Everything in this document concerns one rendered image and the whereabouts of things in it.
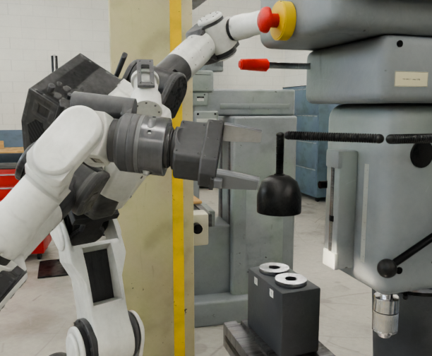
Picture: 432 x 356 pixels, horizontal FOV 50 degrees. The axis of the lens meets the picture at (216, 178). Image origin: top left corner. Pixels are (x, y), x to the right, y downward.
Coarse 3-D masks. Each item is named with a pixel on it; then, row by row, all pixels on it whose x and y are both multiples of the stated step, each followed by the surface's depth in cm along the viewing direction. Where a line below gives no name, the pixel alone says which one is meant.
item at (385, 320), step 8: (376, 304) 88; (376, 312) 89; (384, 312) 88; (392, 312) 87; (376, 320) 89; (384, 320) 88; (392, 320) 88; (376, 328) 89; (384, 328) 88; (392, 328) 88
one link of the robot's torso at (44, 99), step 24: (72, 72) 108; (96, 72) 112; (120, 72) 117; (48, 96) 100; (120, 96) 110; (24, 120) 105; (48, 120) 103; (24, 144) 110; (120, 192) 106; (96, 216) 118
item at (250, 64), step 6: (240, 60) 84; (246, 60) 84; (252, 60) 84; (258, 60) 84; (264, 60) 85; (240, 66) 84; (246, 66) 84; (252, 66) 84; (258, 66) 84; (264, 66) 84; (270, 66) 85; (276, 66) 86; (282, 66) 86; (288, 66) 86; (294, 66) 87; (300, 66) 87; (306, 66) 88
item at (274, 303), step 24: (264, 264) 144; (264, 288) 134; (288, 288) 128; (312, 288) 128; (264, 312) 135; (288, 312) 126; (312, 312) 129; (264, 336) 136; (288, 336) 127; (312, 336) 130
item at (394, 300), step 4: (376, 292) 91; (376, 296) 89; (380, 296) 89; (396, 296) 89; (376, 300) 88; (380, 300) 88; (384, 300) 87; (388, 300) 87; (392, 300) 87; (396, 300) 87; (384, 304) 87; (388, 304) 87; (392, 304) 87; (396, 304) 87
